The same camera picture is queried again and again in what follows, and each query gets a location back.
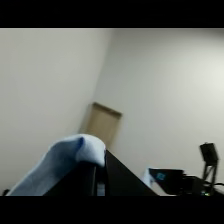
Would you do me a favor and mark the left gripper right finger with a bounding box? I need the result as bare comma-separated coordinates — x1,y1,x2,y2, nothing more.
104,149,160,197

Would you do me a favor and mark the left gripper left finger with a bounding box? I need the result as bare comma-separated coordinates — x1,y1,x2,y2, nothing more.
44,161,98,197

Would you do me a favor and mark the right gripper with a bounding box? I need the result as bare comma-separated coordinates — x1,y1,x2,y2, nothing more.
148,167,224,197

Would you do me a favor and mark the light blue shirt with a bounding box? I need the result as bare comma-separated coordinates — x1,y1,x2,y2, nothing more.
6,133,156,197

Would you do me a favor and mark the beige door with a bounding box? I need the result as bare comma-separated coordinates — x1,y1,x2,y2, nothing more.
79,101,123,150

